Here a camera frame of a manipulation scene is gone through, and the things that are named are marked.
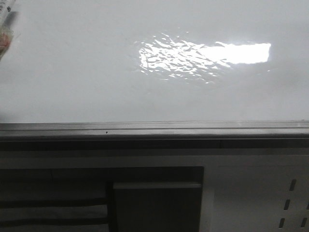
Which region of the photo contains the taped whiteboard marker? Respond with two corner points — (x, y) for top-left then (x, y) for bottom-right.
(0, 0), (15, 59)

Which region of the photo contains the white whiteboard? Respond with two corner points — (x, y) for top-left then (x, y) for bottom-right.
(0, 0), (309, 142)

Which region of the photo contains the white perforated metal panel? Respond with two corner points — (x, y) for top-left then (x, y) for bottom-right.
(201, 154), (309, 232)

